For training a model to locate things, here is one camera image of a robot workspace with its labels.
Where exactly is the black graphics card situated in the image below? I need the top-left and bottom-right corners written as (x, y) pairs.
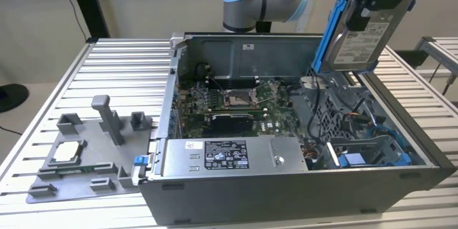
top-left (205, 113), bottom-right (255, 134)

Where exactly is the CPU socket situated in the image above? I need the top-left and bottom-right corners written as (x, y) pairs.
top-left (222, 88), bottom-right (259, 110)

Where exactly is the black round stand base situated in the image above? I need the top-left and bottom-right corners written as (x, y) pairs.
top-left (0, 84), bottom-right (31, 114)

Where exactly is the silver CPU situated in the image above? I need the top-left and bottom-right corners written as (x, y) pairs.
top-left (52, 141), bottom-right (85, 163)

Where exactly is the aluminium side table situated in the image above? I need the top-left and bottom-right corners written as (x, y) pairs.
top-left (414, 35), bottom-right (458, 79)

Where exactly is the black PC case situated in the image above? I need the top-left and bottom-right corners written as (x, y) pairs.
top-left (137, 32), bottom-right (458, 226)

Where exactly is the green RAM stick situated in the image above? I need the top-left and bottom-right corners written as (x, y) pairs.
top-left (53, 163), bottom-right (111, 175)

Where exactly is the blue wire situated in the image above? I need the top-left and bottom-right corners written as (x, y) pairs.
top-left (366, 125), bottom-right (408, 156)

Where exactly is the thin black floor cable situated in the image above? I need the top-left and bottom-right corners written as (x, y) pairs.
top-left (0, 125), bottom-right (24, 136)

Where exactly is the thin metal locking lever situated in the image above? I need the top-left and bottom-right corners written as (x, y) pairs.
top-left (207, 75), bottom-right (226, 92)

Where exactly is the grey power supply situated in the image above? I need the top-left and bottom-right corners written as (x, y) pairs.
top-left (160, 137), bottom-right (310, 178)

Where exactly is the installed disk blue carrier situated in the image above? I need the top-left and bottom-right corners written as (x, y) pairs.
top-left (335, 152), bottom-right (412, 168)

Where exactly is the hard disk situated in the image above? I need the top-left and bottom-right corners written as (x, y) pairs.
top-left (310, 0), bottom-right (430, 76)

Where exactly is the black power wire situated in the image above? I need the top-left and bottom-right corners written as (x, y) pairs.
top-left (342, 111), bottom-right (371, 131)

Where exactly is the blue case latch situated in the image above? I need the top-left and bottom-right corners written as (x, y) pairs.
top-left (132, 155), bottom-right (151, 167)

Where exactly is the grey metal disk bay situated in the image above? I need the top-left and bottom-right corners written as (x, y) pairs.
top-left (288, 65), bottom-right (428, 171)

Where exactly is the black vertical beam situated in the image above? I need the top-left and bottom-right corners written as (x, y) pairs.
top-left (65, 0), bottom-right (111, 39)

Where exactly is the green motherboard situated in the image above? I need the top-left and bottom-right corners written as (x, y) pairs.
top-left (175, 78), bottom-right (303, 140)

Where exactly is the black table bracket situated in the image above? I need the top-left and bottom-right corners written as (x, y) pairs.
top-left (394, 49), bottom-right (430, 68)

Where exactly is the grey parts rack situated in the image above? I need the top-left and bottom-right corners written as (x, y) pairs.
top-left (25, 94), bottom-right (161, 204)

